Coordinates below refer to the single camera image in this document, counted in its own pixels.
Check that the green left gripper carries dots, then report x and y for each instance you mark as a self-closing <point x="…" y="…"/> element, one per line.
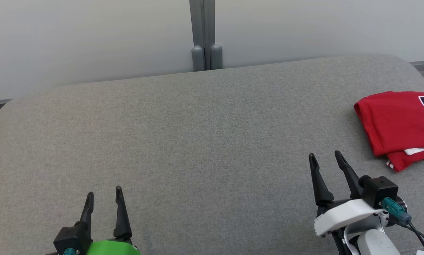
<point x="112" y="248"/>

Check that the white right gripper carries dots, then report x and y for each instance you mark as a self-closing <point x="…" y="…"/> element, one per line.
<point x="343" y="214"/>

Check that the red white jersey number 23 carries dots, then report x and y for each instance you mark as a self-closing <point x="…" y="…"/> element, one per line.
<point x="410" y="162"/>

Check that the red t-shirt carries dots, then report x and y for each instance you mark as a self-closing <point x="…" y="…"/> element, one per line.
<point x="392" y="120"/>

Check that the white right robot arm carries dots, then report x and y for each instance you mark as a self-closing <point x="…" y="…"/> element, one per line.
<point x="378" y="244"/>

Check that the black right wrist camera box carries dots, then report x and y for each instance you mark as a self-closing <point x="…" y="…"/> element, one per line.
<point x="378" y="189"/>

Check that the grey metal partition post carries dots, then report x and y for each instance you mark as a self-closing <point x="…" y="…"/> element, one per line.
<point x="206" y="35"/>

